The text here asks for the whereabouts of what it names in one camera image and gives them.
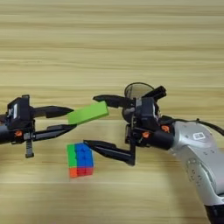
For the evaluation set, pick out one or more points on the green rectangular block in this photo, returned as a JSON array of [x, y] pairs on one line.
[[89, 113]]

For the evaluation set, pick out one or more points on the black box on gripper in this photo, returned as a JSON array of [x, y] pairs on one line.
[[19, 112], [147, 113]]

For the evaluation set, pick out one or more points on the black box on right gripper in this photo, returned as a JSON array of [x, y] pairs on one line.
[[147, 113]]

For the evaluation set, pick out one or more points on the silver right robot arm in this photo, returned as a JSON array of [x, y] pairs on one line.
[[201, 163]]

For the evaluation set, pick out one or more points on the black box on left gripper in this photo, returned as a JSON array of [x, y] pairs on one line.
[[19, 112]]

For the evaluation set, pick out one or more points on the black and white marker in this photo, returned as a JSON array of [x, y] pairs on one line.
[[156, 92]]

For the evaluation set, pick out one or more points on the black mesh pen cup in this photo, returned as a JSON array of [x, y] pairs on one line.
[[138, 89]]

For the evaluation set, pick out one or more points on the multicoloured puzzle cube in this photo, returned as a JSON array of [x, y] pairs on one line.
[[80, 159]]

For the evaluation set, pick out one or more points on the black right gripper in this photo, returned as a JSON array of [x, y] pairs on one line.
[[157, 137]]

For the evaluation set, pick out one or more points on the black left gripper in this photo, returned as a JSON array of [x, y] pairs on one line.
[[11, 135]]

